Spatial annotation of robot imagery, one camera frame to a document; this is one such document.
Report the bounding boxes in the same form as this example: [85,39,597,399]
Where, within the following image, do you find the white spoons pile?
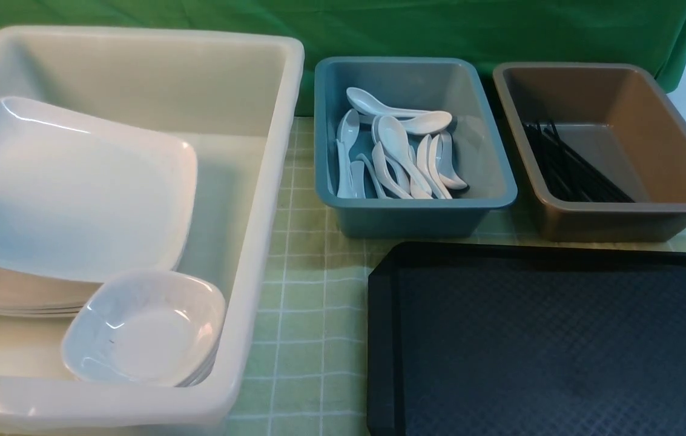
[332,87,469,199]

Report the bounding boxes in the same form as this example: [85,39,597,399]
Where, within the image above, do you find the green checkered table mat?
[223,117,686,435]

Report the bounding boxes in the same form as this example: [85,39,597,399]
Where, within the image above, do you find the black serving tray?
[366,241,686,435]

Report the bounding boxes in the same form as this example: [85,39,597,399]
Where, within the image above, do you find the blue-grey plastic bin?
[314,57,519,239]

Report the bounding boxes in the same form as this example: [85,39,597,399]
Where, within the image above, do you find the black chopsticks in bin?
[522,121,635,202]

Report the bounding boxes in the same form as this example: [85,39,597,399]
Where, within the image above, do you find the large white plastic tub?
[0,25,304,435]

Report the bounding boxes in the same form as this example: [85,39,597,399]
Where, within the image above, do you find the brown plastic bin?
[492,62,686,242]

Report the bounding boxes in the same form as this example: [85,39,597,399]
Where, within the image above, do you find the green backdrop cloth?
[0,1,686,116]

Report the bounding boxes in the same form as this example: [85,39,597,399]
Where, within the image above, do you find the large white rectangular plate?
[0,96,198,282]

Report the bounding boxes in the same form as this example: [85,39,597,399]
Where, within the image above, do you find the stack of white square plates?
[0,268,101,318]

